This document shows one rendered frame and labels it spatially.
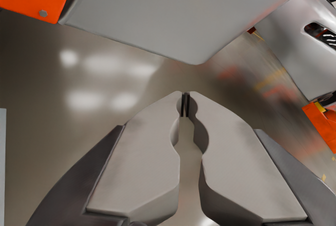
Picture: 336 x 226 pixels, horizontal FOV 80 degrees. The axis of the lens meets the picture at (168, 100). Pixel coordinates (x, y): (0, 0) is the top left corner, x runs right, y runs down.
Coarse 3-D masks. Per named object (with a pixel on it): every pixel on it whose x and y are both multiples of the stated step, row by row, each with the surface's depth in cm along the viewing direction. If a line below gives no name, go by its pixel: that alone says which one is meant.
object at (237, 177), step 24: (192, 96) 11; (192, 120) 12; (216, 120) 9; (240, 120) 9; (216, 144) 8; (240, 144) 8; (216, 168) 7; (240, 168) 7; (264, 168) 7; (216, 192) 6; (240, 192) 6; (264, 192) 6; (288, 192) 6; (216, 216) 7; (240, 216) 6; (264, 216) 6; (288, 216) 6
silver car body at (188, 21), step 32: (96, 0) 37; (128, 0) 39; (160, 0) 42; (192, 0) 44; (224, 0) 47; (256, 0) 51; (288, 0) 60; (96, 32) 43; (128, 32) 46; (160, 32) 49; (192, 32) 53; (224, 32) 58; (192, 64) 68
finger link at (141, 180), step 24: (168, 96) 11; (144, 120) 9; (168, 120) 9; (120, 144) 8; (144, 144) 8; (168, 144) 8; (120, 168) 7; (144, 168) 7; (168, 168) 7; (96, 192) 6; (120, 192) 6; (144, 192) 6; (168, 192) 6; (144, 216) 6; (168, 216) 7
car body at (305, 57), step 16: (304, 0) 179; (320, 0) 184; (272, 16) 196; (288, 16) 186; (304, 16) 178; (320, 16) 172; (272, 32) 197; (288, 32) 186; (304, 32) 179; (320, 32) 173; (272, 48) 200; (288, 48) 189; (304, 48) 181; (320, 48) 175; (288, 64) 194; (304, 64) 185; (320, 64) 179; (304, 80) 193; (320, 80) 187; (304, 96) 209; (320, 96) 222
